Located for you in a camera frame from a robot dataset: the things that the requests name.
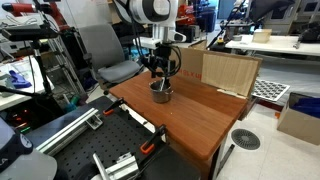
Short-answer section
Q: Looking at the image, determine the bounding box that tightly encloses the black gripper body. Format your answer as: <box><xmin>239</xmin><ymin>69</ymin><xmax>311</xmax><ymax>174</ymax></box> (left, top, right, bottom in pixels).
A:
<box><xmin>146</xmin><ymin>44</ymin><xmax>181</xmax><ymax>72</ymax></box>

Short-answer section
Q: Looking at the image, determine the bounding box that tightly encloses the small steel pot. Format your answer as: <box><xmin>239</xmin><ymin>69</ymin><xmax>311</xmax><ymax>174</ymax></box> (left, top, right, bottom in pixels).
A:
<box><xmin>148</xmin><ymin>79</ymin><xmax>175</xmax><ymax>105</ymax></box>

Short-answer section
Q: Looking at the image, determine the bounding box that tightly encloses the grey office chair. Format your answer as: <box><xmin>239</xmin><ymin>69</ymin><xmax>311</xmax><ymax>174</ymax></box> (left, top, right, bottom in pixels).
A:
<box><xmin>77</xmin><ymin>23</ymin><xmax>145</xmax><ymax>92</ymax></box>

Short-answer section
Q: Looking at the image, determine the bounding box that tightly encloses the black orange clamp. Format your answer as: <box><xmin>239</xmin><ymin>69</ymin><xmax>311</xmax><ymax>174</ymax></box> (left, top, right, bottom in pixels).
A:
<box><xmin>102</xmin><ymin>97</ymin><xmax>126</xmax><ymax>117</ymax></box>
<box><xmin>139</xmin><ymin>124</ymin><xmax>168</xmax><ymax>156</ymax></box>

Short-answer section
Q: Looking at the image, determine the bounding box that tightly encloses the brown cardboard panel red print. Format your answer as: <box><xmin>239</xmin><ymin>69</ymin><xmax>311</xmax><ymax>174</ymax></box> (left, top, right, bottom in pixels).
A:
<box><xmin>172</xmin><ymin>46</ymin><xmax>264</xmax><ymax>100</ymax></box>

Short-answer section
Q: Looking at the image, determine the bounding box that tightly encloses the small wooden box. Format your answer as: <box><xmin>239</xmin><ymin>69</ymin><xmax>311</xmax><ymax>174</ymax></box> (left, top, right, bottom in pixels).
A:
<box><xmin>251</xmin><ymin>28</ymin><xmax>273</xmax><ymax>44</ymax></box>

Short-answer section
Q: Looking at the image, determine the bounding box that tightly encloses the round floor drain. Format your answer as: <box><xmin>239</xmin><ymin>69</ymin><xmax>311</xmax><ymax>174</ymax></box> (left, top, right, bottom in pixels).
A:
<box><xmin>230</xmin><ymin>128</ymin><xmax>262</xmax><ymax>151</ymax></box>

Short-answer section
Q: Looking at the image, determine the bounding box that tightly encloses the black table leg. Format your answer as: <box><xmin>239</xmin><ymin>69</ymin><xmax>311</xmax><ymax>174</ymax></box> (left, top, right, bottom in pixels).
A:
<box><xmin>207</xmin><ymin>143</ymin><xmax>236</xmax><ymax>180</ymax></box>

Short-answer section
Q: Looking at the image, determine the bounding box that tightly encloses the white work table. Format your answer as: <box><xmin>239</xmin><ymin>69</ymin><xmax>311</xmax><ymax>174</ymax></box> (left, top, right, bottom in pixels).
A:
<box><xmin>225</xmin><ymin>33</ymin><xmax>320</xmax><ymax>58</ymax></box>

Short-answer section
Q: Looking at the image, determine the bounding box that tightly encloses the black tripod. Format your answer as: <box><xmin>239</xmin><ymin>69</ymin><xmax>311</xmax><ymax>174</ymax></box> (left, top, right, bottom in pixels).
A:
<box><xmin>0</xmin><ymin>39</ymin><xmax>56</xmax><ymax>103</ymax></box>

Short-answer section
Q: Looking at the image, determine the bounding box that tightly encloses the blue glove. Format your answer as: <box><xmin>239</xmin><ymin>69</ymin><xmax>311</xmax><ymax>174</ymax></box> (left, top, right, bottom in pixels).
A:
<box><xmin>8</xmin><ymin>69</ymin><xmax>33</xmax><ymax>90</ymax></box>

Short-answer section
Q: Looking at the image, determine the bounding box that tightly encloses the brown cardboard box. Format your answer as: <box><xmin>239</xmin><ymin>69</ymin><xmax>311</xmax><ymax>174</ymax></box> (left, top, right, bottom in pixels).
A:
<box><xmin>276</xmin><ymin>91</ymin><xmax>320</xmax><ymax>147</ymax></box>

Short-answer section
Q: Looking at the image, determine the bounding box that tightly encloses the blue cloth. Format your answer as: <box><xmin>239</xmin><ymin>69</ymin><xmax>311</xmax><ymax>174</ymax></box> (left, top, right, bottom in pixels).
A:
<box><xmin>291</xmin><ymin>96</ymin><xmax>320</xmax><ymax>120</ymax></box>

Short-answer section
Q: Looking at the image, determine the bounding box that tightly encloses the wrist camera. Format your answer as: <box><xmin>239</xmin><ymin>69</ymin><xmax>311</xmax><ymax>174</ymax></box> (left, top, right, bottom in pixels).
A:
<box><xmin>136</xmin><ymin>35</ymin><xmax>164</xmax><ymax>51</ymax></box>

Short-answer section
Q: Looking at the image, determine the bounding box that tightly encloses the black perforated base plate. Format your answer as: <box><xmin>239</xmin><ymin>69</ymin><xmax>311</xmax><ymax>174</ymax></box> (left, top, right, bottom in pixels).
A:
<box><xmin>24</xmin><ymin>95</ymin><xmax>202</xmax><ymax>180</ymax></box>

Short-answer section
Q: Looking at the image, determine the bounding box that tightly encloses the short aluminium rail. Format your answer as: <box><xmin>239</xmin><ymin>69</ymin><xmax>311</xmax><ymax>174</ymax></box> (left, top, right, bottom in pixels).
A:
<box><xmin>92</xmin><ymin>151</ymin><xmax>141</xmax><ymax>180</ymax></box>

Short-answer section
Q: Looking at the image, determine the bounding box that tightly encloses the long aluminium rail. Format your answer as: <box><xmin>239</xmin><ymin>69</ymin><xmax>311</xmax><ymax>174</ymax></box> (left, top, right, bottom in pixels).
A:
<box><xmin>34</xmin><ymin>106</ymin><xmax>105</xmax><ymax>157</ymax></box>

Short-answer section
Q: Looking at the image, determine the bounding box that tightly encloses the black stereo camera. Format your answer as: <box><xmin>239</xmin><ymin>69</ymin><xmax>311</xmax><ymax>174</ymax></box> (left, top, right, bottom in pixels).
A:
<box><xmin>1</xmin><ymin>23</ymin><xmax>60</xmax><ymax>43</ymax></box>

